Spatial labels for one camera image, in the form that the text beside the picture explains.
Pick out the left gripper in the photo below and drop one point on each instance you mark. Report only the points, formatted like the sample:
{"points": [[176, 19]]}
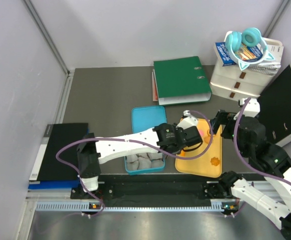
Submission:
{"points": [[176, 128]]}

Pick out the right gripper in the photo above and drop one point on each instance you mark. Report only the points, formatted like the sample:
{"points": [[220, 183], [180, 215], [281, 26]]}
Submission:
{"points": [[223, 118]]}

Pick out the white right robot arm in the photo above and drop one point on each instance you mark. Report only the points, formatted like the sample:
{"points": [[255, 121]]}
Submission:
{"points": [[261, 156]]}

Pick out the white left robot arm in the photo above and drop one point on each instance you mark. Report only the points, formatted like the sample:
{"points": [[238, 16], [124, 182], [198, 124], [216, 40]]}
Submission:
{"points": [[93, 153]]}

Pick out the orange fish shaped cookie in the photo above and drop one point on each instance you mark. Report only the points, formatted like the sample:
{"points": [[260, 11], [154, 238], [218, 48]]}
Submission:
{"points": [[182, 153]]}

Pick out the pink round cookie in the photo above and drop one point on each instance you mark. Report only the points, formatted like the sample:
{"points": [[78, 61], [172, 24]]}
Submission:
{"points": [[201, 131]]}

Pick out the blue tin lid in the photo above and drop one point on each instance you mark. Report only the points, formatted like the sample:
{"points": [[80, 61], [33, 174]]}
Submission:
{"points": [[144, 118]]}

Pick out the white drawer unit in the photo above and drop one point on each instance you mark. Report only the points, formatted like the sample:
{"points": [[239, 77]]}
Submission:
{"points": [[231, 83]]}

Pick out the blue cookie tin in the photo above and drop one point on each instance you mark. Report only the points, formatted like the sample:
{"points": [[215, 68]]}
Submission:
{"points": [[144, 163]]}

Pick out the red folder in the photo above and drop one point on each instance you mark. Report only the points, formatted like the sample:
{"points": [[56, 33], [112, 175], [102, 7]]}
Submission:
{"points": [[154, 88]]}

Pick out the orange flower shaped cookie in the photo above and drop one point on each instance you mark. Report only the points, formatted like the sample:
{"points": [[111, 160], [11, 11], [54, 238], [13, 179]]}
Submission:
{"points": [[215, 161]]}

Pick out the yellow plastic tray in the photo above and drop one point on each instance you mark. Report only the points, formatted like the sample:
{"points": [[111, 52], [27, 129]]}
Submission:
{"points": [[202, 166]]}

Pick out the blue white book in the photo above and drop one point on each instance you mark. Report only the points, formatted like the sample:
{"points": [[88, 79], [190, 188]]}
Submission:
{"points": [[247, 54]]}

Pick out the spiral notebook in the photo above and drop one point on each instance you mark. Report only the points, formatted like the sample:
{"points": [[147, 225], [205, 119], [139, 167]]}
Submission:
{"points": [[270, 70]]}

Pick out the teal cat ear headphones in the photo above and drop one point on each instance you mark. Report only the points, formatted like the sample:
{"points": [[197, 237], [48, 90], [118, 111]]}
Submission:
{"points": [[250, 39]]}

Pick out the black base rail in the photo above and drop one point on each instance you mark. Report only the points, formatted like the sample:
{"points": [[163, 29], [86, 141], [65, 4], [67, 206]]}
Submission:
{"points": [[162, 190]]}

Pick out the green ring binder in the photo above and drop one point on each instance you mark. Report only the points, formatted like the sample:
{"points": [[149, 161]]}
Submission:
{"points": [[181, 81]]}

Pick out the black ring binder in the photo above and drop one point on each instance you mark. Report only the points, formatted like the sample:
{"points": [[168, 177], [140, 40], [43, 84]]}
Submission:
{"points": [[275, 109]]}

